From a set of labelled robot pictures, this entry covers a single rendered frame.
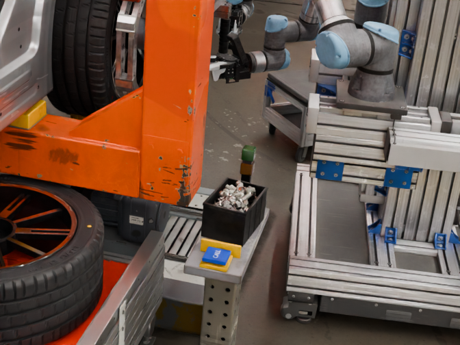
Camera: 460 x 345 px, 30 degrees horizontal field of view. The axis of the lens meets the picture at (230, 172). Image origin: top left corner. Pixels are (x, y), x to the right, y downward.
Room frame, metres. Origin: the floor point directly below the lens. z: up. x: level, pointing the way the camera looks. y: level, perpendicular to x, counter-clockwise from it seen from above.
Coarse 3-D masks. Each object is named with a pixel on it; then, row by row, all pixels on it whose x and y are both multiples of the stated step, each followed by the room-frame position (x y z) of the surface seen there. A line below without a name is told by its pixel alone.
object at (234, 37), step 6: (228, 36) 2.81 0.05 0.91; (234, 36) 2.80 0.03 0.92; (234, 42) 2.79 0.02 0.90; (240, 42) 2.81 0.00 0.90; (234, 48) 2.81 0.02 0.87; (240, 48) 2.81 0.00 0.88; (234, 54) 2.84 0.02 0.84; (240, 54) 2.81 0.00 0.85; (240, 60) 2.82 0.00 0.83; (246, 60) 2.82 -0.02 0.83
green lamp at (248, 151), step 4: (244, 148) 2.47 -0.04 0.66; (248, 148) 2.47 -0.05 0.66; (252, 148) 2.47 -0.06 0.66; (256, 148) 2.49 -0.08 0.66; (244, 152) 2.46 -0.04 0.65; (248, 152) 2.46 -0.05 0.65; (252, 152) 2.45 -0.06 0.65; (244, 156) 2.46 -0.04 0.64; (248, 156) 2.45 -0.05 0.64; (252, 156) 2.45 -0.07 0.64; (244, 160) 2.46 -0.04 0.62; (248, 160) 2.45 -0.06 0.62; (252, 160) 2.45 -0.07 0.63
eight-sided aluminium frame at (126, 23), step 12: (144, 0) 2.79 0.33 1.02; (120, 12) 2.73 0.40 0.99; (132, 12) 2.72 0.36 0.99; (120, 24) 2.70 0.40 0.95; (132, 24) 2.69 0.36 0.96; (120, 36) 2.70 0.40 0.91; (132, 36) 2.69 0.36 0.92; (120, 48) 2.70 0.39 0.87; (132, 48) 2.69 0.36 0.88; (120, 60) 2.70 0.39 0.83; (132, 60) 2.69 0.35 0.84; (120, 72) 2.70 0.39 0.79; (132, 72) 2.69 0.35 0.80; (120, 84) 2.70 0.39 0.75; (132, 84) 2.69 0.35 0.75; (120, 96) 2.76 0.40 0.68
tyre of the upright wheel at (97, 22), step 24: (72, 0) 2.72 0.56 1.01; (96, 0) 2.71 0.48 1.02; (72, 24) 2.68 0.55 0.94; (96, 24) 2.67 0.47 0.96; (72, 48) 2.67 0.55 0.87; (96, 48) 2.65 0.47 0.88; (72, 72) 2.68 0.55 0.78; (96, 72) 2.66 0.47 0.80; (48, 96) 2.75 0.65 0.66; (72, 96) 2.72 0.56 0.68; (96, 96) 2.69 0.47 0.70
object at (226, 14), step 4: (224, 4) 3.07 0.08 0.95; (228, 4) 3.08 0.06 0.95; (220, 8) 3.06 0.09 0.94; (224, 8) 3.06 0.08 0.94; (228, 8) 3.06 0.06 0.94; (216, 12) 3.07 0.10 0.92; (220, 12) 3.06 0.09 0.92; (224, 12) 3.06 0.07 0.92; (228, 12) 3.06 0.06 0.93; (216, 16) 3.07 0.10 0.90; (220, 16) 3.06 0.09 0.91; (224, 16) 3.06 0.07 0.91; (228, 16) 3.06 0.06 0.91
